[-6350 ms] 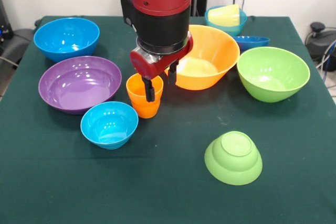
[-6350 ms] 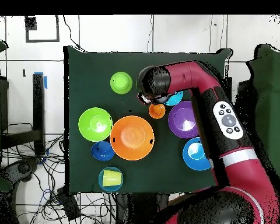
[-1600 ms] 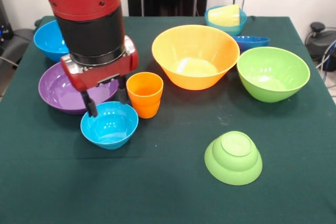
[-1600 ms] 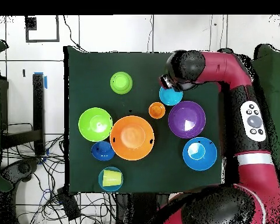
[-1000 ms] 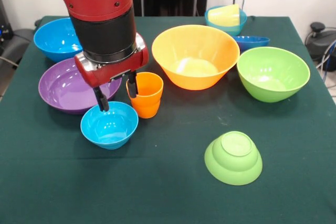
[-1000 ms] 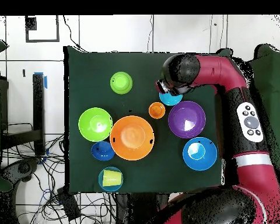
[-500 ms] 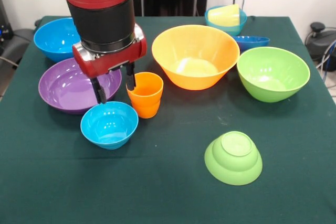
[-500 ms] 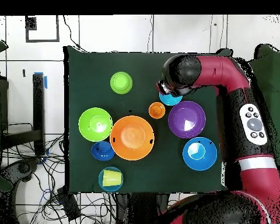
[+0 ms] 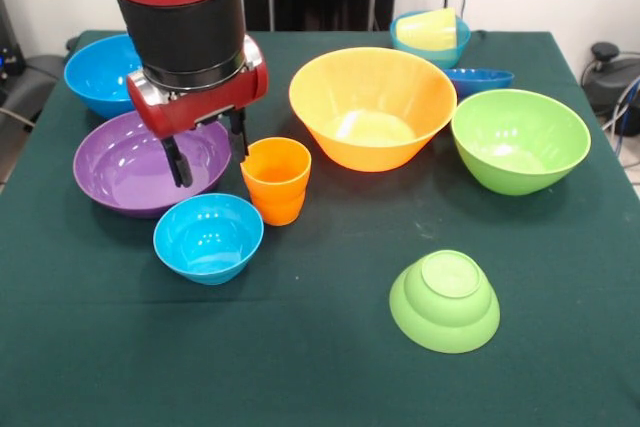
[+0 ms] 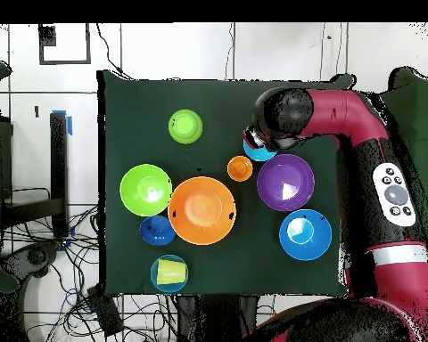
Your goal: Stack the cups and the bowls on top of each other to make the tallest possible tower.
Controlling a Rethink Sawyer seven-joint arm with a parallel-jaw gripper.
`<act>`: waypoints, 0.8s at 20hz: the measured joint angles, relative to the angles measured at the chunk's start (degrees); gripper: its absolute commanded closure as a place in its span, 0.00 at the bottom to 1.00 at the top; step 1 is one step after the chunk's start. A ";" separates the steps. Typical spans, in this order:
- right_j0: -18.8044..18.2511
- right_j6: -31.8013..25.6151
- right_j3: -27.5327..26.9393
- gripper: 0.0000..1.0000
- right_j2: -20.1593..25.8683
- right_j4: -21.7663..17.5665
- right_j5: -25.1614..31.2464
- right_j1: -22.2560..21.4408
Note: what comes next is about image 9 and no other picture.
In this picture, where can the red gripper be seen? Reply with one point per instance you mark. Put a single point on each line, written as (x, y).
(200, 102)

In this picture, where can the orange cup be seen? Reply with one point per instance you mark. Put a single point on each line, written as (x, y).
(277, 197)

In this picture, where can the large orange bowl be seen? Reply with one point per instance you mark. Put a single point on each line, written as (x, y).
(370, 97)

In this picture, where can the yellow cup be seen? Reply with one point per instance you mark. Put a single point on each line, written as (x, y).
(430, 29)

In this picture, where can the translucent blue ridged bowl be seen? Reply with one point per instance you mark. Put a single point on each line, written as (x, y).
(460, 44)

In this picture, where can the small dark blue bowl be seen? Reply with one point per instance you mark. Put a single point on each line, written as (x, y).
(480, 82)

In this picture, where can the small green bowl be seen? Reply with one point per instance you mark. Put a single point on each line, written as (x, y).
(445, 312)

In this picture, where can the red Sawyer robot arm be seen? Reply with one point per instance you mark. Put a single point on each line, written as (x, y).
(180, 22)

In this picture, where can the purple bowl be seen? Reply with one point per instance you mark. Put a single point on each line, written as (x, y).
(125, 177)

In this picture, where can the small light blue bowl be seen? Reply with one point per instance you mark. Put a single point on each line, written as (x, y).
(207, 242)

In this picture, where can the large blue bowl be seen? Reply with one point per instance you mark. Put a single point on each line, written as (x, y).
(100, 77)

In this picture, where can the dark grey seat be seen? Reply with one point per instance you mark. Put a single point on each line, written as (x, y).
(40, 77)

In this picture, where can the black electronic device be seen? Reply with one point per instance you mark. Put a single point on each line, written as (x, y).
(10, 57)

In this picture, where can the dark green tablecloth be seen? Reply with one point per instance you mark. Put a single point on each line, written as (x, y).
(350, 372)

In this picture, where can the large green bowl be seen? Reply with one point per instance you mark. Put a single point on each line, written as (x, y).
(520, 142)

